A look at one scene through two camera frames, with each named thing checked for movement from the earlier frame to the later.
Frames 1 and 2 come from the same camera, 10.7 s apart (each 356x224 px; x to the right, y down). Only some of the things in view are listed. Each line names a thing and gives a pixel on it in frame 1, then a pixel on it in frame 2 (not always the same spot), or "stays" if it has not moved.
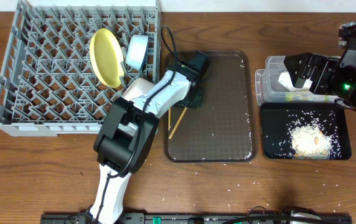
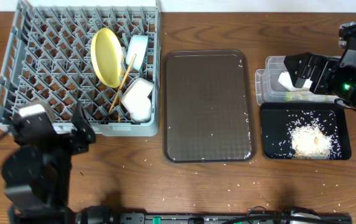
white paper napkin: [285, 79] stays
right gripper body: [325, 83] stays
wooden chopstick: [169, 119] -> [122, 83]
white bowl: [139, 88] stays
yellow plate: [107, 57] stays
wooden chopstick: [178, 123] -> [121, 90]
